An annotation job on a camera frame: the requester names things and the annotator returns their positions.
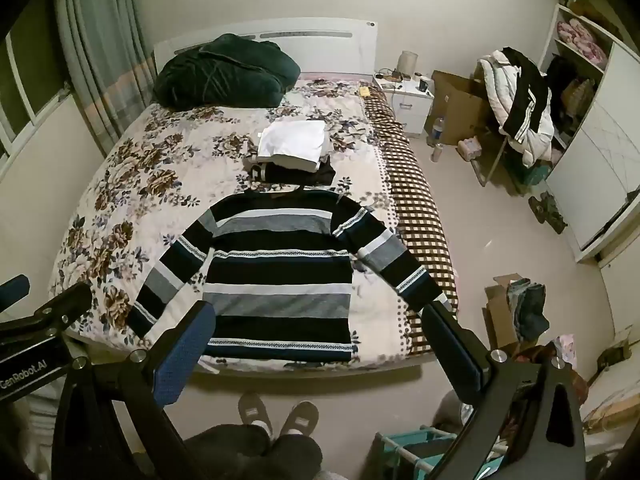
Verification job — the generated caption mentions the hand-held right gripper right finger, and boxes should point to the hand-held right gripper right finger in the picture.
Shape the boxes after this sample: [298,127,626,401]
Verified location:
[421,301,586,480]

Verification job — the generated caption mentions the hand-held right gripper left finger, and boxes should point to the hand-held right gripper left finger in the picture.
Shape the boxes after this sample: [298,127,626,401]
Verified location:
[51,301,217,480]

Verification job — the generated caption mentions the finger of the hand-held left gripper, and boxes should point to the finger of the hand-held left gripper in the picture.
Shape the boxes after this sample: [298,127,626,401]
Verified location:
[0,274,30,311]
[0,282,94,346]

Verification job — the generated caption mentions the striped knit sweater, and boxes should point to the striped knit sweater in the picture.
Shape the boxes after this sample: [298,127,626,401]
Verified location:
[127,190,443,363]

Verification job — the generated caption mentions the cardboard box with clothes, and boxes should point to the cardboard box with clothes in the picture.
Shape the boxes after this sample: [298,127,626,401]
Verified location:
[484,274,551,357]

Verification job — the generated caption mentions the folded blue jeans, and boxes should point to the folded blue jeans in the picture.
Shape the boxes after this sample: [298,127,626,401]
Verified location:
[507,280,550,343]

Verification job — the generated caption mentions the grey slipper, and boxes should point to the grey slipper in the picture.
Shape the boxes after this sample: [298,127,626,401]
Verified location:
[277,400,320,439]
[237,392,274,436]

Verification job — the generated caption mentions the teal drying rack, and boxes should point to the teal drying rack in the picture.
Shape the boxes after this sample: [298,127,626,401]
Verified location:
[375,425,463,480]

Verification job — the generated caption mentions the person's left leg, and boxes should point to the person's left leg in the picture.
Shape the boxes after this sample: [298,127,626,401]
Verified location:
[182,422,273,480]

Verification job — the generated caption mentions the person's leg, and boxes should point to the person's leg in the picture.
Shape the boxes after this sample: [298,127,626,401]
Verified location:
[267,432,326,480]
[182,422,273,480]

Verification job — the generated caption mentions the pink printed cloth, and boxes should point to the pink printed cloth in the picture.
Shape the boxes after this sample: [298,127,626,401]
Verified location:
[554,334,582,367]

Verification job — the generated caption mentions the person's right leg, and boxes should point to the person's right leg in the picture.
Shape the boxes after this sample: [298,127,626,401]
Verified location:
[267,432,326,480]

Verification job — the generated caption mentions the brown checkered blanket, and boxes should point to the brown checkered blanket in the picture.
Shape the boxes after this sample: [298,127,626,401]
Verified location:
[362,92,458,357]

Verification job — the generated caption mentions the camouflage shoes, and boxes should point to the camouflage shoes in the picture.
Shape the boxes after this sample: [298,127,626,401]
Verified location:
[529,192,569,234]

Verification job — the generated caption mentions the floral bed blanket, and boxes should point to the floral bed blanket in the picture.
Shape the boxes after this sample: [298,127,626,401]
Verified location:
[47,77,416,376]

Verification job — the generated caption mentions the wooden chair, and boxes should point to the wooden chair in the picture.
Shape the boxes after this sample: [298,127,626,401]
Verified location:
[470,130,508,187]

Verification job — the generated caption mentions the pink tissue package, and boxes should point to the pink tissue package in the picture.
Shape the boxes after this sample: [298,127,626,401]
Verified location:
[457,137,484,161]

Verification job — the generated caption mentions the white framed window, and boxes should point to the white framed window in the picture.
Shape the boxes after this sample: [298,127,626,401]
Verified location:
[0,0,72,157]

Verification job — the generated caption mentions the white folded garment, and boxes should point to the white folded garment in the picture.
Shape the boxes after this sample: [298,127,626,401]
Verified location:
[257,120,326,172]

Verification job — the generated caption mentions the large cardboard box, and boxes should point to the large cardboard box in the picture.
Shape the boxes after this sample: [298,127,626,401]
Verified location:
[425,70,495,147]

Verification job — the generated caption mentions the white wardrobe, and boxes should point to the white wardrobe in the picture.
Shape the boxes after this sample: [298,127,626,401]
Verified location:
[540,2,640,264]

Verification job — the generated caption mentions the white nightstand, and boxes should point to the white nightstand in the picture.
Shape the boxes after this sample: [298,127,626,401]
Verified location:
[372,71,435,136]

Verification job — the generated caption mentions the grey green curtain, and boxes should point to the grey green curtain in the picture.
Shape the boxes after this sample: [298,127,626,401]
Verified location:
[52,0,160,158]

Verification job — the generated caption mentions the black jacket with white stripes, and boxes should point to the black jacket with white stripes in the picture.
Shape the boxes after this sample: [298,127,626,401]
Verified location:
[501,47,552,142]

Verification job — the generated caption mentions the dark green duvet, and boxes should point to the dark green duvet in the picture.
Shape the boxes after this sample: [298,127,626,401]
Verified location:
[152,33,301,109]

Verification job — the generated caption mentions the pink folded bedding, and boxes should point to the pink folded bedding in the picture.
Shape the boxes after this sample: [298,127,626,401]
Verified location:
[557,18,608,64]

